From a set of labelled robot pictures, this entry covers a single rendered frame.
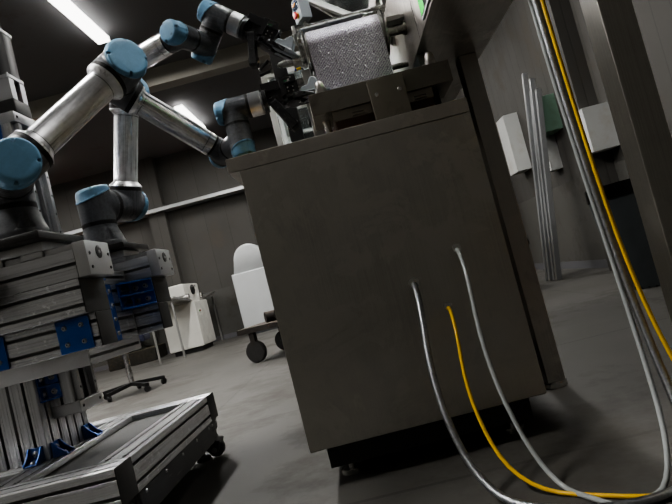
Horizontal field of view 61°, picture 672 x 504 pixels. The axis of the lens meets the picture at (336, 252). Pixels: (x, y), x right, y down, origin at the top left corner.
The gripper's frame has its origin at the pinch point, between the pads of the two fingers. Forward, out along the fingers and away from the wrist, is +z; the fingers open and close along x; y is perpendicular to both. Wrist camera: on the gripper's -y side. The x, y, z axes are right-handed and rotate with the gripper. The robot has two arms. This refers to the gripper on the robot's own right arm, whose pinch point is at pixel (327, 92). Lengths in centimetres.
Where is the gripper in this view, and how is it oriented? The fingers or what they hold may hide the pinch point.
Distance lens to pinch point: 185.0
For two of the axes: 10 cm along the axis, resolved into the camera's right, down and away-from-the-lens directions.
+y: -2.5, -9.7, 0.5
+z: 9.7, -2.5, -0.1
